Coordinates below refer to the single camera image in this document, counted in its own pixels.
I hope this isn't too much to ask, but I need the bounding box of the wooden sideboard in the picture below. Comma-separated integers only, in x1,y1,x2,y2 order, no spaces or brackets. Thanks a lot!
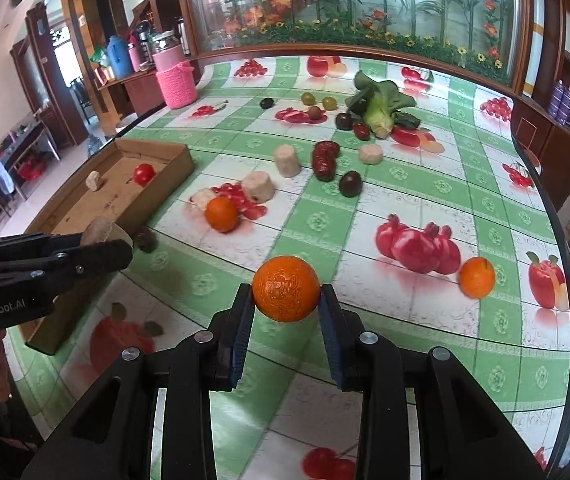
96,57,201,131

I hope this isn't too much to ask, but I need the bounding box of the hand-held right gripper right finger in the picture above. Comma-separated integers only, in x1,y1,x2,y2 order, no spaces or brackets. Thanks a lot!
320,284,548,480

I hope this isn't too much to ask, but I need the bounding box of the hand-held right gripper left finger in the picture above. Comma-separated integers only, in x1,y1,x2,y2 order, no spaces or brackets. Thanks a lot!
22,282,256,480

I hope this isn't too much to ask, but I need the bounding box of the wooden side cabinet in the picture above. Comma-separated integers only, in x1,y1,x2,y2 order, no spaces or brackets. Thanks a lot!
510,85,570,211

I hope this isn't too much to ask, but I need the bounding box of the red tomato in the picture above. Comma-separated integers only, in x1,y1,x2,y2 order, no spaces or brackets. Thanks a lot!
132,163,157,186

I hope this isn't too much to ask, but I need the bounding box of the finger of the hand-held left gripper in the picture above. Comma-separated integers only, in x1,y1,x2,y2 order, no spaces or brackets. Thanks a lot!
0,238,134,307
0,232,86,267

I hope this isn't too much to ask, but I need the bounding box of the orange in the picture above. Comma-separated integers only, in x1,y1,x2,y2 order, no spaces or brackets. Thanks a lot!
252,255,322,323
204,196,240,233
459,256,496,300

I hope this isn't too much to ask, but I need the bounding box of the bok choy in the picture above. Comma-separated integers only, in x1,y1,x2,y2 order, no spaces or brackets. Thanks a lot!
344,70,422,139

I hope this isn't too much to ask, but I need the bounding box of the brown cork tray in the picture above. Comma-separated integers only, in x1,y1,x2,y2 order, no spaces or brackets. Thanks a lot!
17,138,196,356

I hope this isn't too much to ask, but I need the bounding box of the pink knitted jar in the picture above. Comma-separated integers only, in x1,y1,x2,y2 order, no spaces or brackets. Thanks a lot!
152,31,199,110

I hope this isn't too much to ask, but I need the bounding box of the blue thermos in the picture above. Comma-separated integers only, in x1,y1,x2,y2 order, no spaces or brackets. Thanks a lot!
107,35,132,80

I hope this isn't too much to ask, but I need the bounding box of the bamboo flower glass panel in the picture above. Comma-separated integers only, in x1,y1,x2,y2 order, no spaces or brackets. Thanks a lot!
180,0,523,83

